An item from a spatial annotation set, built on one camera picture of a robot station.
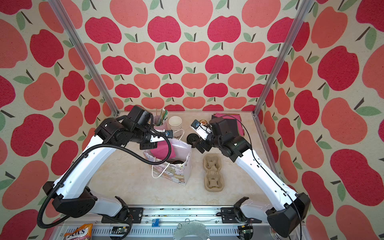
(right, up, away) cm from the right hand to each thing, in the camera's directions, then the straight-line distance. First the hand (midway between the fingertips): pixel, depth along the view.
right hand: (204, 132), depth 73 cm
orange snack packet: (-56, -45, -7) cm, 72 cm away
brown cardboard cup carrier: (+6, -27, +10) cm, 29 cm away
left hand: (-21, -2, -5) cm, 22 cm away
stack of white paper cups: (-17, +5, +20) cm, 26 cm away
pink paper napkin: (-22, -10, +1) cm, 24 cm away
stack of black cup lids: (-7, -5, +25) cm, 26 cm away
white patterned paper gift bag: (-13, -18, -5) cm, 22 cm away
